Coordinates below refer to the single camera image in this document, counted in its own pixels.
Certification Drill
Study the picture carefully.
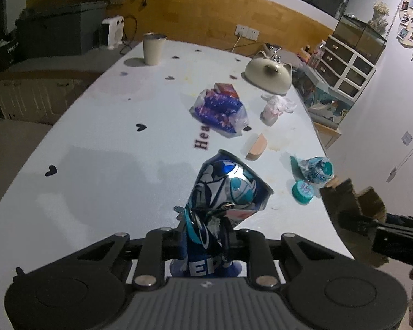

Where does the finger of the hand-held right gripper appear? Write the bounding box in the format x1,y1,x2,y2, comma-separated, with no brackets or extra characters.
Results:
340,211,413,268

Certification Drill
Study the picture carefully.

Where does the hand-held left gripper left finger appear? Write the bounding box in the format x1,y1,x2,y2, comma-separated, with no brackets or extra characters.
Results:
76,227,189,290

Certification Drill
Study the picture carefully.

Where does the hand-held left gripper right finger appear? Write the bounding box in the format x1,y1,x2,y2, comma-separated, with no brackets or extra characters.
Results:
223,218,335,288

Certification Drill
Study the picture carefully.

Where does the crushed blue soda can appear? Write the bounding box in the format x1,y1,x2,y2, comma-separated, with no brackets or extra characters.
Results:
169,149,274,279

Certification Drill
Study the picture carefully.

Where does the torn brown cardboard piece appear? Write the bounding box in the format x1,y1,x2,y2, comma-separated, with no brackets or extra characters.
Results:
319,178,390,269

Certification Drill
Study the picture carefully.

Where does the teal round lid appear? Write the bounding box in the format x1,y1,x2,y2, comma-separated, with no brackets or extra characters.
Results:
292,180,316,206

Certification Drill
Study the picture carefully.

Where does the tan wedge-shaped block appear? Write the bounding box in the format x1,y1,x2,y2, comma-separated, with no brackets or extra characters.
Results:
245,133,268,162

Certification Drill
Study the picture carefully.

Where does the blue snack bag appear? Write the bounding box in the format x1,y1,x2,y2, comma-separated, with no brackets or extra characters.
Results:
189,87,250,139

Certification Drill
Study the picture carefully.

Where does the cream cabinet with wooden top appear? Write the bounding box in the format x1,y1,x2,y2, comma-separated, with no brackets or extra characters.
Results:
311,119,342,150

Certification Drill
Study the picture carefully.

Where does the crumpled white plastic bag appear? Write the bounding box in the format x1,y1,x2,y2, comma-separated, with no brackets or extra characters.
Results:
260,94,297,126

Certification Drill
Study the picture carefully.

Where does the cream cat-eared pot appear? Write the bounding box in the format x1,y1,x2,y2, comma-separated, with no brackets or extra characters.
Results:
244,50,293,95

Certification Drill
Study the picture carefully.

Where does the white drawer cabinet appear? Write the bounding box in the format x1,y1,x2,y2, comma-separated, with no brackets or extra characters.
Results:
317,34,378,103

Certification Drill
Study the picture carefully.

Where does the cream metal cup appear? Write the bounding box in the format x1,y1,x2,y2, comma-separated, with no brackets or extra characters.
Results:
143,32,168,66

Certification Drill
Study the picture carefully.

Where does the plastic bottle with pink cap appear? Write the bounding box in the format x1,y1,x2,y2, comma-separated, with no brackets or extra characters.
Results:
308,40,328,70

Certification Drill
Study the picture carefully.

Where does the glass fish tank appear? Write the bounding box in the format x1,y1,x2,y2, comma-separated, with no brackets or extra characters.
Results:
332,14,388,64

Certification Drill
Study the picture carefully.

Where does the white space heater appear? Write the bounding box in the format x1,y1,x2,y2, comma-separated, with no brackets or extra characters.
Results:
100,15,125,49

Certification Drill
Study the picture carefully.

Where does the dried flower bouquet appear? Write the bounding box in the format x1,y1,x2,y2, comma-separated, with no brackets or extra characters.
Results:
368,1,390,35

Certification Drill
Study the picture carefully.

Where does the grey storage box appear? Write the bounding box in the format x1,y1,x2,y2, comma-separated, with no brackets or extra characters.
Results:
15,1,108,60

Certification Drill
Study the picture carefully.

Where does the black cardboard box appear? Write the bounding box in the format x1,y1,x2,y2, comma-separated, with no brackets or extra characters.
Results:
0,34,21,73

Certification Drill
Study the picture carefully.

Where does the hanging white plug with cable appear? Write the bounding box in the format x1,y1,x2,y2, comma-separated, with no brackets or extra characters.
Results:
385,133,413,183

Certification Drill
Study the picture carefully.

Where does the white wall outlet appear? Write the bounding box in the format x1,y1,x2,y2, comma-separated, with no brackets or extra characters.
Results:
234,24,261,40

